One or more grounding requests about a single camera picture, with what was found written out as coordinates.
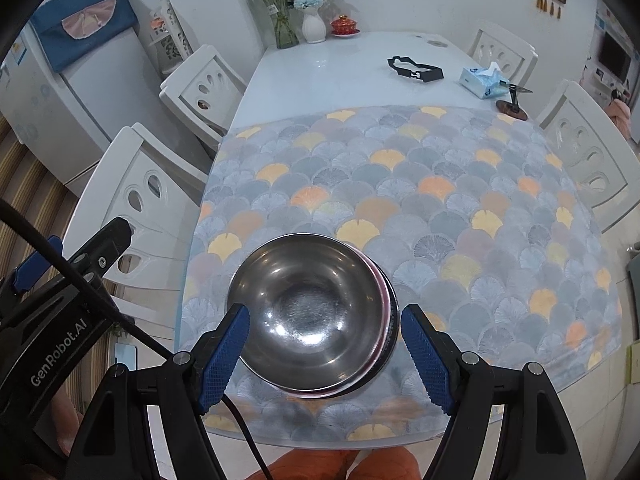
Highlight blue refrigerator cover cloth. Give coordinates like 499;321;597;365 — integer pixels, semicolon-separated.
30;0;141;73

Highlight brown wooden stand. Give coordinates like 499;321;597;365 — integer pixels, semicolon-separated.
496;100;529;121

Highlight black plastic bracket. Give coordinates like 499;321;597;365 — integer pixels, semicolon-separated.
387;54;446;82

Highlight white carved dining chair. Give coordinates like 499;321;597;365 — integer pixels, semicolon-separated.
160;44;248;153
62;122;211;331
467;21;540;86
537;79;640;233

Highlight red lidded tea cup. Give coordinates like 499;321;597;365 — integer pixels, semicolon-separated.
330;16;361;39

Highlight white refrigerator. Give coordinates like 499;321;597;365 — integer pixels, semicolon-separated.
0;25;171;196

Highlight colourful wall stickers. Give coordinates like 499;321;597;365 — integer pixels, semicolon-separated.
595;7;640;48

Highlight metal scissors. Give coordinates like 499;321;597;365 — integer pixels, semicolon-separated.
509;84;534;111

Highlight person's orange trousers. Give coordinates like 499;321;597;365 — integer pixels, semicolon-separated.
245;447;426;480

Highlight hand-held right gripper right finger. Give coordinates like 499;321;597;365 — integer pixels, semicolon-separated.
401;304;586;480

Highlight fan patterned tablecloth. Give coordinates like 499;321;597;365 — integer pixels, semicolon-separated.
175;104;623;443

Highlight black cable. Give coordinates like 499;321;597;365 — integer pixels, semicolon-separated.
0;199;273;480

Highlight pink cloth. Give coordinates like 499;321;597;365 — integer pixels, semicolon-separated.
602;95;634;137

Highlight white patterned box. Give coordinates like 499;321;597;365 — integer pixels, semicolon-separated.
150;0;193;73

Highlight red steel bowl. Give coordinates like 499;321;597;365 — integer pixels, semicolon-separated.
345;242;401;392

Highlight glass vase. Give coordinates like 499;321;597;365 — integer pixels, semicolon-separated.
272;2;301;50

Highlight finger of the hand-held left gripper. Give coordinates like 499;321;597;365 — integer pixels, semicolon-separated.
65;217;133;282
10;237;64;296

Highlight black television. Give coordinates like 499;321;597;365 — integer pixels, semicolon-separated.
597;30;633;83

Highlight blue steel bowl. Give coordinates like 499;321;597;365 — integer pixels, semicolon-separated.
227;234;387;392

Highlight blue white tissue pack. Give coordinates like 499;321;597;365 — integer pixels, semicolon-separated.
460;61;511;100

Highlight white ceramic vase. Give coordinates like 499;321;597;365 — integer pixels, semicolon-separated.
302;10;327;44

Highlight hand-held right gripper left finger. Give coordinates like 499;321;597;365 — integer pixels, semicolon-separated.
72;304;251;480

